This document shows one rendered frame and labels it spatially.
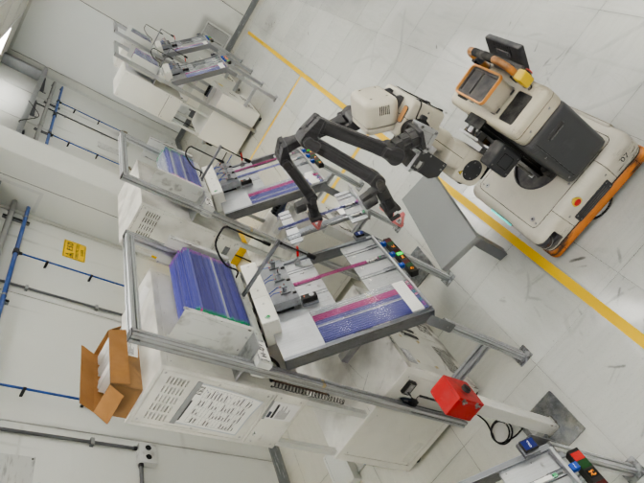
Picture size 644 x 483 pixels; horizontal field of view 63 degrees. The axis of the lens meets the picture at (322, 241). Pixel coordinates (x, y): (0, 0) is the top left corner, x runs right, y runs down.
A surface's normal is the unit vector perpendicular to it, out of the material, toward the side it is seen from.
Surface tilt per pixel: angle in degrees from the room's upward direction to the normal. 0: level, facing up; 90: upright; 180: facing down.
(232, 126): 90
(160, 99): 90
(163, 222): 90
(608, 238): 0
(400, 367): 0
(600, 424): 0
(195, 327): 90
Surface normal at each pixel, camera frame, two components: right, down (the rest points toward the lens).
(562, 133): 0.32, 0.51
